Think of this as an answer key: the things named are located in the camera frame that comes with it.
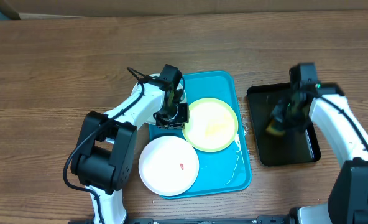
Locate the yellow green sponge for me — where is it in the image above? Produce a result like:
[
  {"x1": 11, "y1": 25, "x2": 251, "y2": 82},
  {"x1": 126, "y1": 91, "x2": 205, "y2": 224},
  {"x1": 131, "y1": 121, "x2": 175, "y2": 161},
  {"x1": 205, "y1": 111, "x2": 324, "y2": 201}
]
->
[{"x1": 265, "y1": 120, "x2": 286, "y2": 136}]

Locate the white plate green rim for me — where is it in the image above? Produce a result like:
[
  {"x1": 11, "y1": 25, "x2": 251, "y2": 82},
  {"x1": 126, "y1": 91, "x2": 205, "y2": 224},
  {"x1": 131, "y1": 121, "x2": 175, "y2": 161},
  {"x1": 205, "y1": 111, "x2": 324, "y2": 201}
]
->
[{"x1": 182, "y1": 98, "x2": 239, "y2": 152}]

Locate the white plate red stain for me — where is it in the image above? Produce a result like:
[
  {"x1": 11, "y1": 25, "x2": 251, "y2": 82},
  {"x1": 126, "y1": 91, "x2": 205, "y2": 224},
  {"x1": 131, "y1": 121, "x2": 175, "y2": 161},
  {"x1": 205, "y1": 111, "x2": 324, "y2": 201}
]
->
[{"x1": 139, "y1": 136, "x2": 200, "y2": 197}]

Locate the white plate blue rim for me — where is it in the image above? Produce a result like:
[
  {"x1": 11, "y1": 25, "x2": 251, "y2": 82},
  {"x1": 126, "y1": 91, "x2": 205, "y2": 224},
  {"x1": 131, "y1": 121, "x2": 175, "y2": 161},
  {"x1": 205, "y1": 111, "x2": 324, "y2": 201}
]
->
[{"x1": 131, "y1": 79, "x2": 187, "y2": 125}]

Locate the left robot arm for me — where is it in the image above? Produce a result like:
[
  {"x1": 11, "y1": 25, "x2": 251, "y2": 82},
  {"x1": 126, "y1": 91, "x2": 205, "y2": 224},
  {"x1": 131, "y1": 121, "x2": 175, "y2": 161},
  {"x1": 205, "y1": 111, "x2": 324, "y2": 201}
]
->
[{"x1": 63, "y1": 83, "x2": 189, "y2": 223}]

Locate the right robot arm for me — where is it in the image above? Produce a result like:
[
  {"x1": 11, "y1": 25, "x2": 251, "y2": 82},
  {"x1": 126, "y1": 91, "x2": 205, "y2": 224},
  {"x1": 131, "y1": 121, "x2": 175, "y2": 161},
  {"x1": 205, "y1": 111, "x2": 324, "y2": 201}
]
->
[{"x1": 266, "y1": 84, "x2": 368, "y2": 223}]

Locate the black plastic tray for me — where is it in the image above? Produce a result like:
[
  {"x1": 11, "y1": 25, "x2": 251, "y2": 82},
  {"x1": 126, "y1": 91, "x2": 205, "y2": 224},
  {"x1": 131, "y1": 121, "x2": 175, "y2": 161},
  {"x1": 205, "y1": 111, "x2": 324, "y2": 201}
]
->
[{"x1": 247, "y1": 83, "x2": 321, "y2": 167}]

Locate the teal plastic tray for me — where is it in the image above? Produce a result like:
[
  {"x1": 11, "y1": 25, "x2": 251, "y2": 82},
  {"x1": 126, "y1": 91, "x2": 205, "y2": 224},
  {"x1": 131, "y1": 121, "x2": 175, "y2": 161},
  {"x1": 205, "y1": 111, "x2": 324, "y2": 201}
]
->
[{"x1": 149, "y1": 70, "x2": 252, "y2": 199}]

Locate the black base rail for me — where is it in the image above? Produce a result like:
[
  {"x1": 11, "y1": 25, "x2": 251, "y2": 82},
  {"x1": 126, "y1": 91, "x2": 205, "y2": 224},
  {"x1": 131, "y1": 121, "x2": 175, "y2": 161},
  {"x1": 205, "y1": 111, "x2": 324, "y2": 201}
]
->
[{"x1": 67, "y1": 216, "x2": 297, "y2": 224}]

